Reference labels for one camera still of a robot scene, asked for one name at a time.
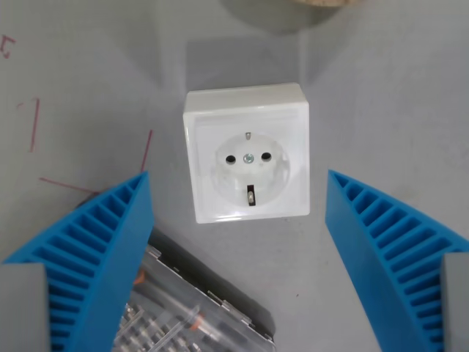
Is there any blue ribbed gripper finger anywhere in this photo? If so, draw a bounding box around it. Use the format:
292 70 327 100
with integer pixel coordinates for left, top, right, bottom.
324 169 469 352
0 170 155 352

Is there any clear plastic bit set case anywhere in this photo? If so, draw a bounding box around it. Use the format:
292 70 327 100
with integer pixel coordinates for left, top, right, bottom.
112 227 277 352

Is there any white wall socket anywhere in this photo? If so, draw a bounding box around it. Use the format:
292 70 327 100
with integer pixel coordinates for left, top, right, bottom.
182 81 312 225

